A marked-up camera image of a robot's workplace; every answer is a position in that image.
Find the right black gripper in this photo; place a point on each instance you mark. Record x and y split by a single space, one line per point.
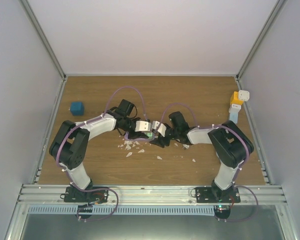
160 141

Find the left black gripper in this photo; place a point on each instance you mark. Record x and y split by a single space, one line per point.
139 134

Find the purple power strip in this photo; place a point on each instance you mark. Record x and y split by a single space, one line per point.
126 137

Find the green plug adapter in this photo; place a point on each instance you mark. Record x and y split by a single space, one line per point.
150 135

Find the blue cube plug adapter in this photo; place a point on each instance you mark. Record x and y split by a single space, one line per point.
77 108

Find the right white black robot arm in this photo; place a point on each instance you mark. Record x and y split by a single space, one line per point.
233 148

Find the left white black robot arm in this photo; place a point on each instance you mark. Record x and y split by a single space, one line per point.
69 146

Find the yellow plug adapter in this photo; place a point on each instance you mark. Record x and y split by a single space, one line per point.
235 99

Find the white plastic debris pile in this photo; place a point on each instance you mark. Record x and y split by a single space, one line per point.
131 148

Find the light blue charger block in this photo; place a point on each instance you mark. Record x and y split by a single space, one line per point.
233 111

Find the white cube adapter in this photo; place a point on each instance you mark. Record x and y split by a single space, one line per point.
243 95

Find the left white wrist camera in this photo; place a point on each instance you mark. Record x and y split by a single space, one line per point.
142 126

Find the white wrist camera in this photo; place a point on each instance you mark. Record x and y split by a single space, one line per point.
142 126
159 128

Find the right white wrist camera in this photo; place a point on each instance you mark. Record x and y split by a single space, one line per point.
159 128

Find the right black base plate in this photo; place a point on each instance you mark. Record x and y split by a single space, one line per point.
205 195

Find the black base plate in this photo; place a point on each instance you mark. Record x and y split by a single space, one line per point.
205 195
73 195

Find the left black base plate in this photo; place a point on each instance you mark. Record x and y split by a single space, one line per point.
73 195

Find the aluminium front rail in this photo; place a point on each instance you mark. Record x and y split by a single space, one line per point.
152 195

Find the slotted grey cable duct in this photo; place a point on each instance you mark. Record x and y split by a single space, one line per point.
125 210

